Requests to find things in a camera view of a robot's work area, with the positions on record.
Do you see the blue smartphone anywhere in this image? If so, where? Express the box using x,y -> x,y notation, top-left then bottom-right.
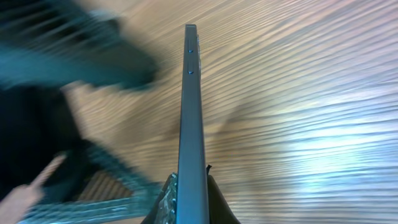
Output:
176,24 -> 210,224

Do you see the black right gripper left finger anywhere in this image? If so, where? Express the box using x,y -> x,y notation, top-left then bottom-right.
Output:
141,173 -> 178,224

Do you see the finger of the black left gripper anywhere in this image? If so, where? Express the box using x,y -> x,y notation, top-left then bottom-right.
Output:
1,0 -> 159,89

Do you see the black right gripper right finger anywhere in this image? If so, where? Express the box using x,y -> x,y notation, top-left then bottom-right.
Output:
206,165 -> 240,224

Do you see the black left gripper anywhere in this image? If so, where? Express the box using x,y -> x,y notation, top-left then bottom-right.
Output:
1,86 -> 160,224

